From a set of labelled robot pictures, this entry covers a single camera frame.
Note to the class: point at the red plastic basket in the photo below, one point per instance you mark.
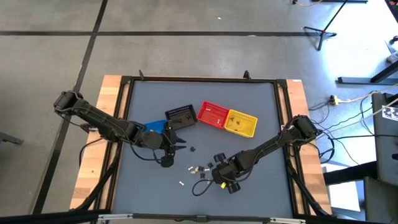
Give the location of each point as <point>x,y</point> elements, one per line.
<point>208,107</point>

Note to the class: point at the yellow plastic basket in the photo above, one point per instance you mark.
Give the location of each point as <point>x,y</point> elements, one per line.
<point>247,126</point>

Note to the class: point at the blue plastic basket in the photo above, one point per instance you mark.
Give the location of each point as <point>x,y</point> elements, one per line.
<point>155,126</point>

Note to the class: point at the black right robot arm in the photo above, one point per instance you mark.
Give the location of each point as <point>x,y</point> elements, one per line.
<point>273,143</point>

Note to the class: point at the grey box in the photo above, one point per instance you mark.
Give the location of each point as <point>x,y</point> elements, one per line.
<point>381,202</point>

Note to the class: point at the grey cabinet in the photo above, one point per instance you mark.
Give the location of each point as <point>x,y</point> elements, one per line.
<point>384,149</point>

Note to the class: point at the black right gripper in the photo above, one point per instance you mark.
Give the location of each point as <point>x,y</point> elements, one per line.
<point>228,171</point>

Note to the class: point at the wooden table side panel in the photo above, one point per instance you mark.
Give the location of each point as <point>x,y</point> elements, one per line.
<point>311,174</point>
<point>93,174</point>

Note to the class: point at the power strip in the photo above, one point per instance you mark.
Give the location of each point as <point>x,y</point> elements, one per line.
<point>334,100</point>

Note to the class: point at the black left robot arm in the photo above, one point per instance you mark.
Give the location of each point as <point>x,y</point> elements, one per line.
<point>99,119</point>

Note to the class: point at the black tripod stand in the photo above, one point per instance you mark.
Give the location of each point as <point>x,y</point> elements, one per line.
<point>323,31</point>

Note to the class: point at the black camera rig beam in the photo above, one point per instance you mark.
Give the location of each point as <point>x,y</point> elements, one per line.
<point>199,218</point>

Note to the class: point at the black plastic basket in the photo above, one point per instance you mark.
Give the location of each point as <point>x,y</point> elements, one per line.
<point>183,109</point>

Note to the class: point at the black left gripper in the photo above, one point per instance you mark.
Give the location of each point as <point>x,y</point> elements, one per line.
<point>155,140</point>

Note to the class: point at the black floor beam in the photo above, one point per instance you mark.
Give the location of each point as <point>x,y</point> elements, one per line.
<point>348,175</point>

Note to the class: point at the black frame clip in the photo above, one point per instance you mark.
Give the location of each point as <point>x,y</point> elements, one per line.
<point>141,75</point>
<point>247,75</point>

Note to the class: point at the black table frame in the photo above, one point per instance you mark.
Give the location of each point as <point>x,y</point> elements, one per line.
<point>202,79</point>

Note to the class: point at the black desk leg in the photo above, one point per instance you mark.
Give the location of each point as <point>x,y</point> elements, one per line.
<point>357,80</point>

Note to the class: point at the black-white fiducial marker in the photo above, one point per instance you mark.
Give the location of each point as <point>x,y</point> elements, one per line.
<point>391,113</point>

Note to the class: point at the grey chair base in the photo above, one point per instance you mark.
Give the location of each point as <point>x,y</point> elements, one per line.
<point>9,138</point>

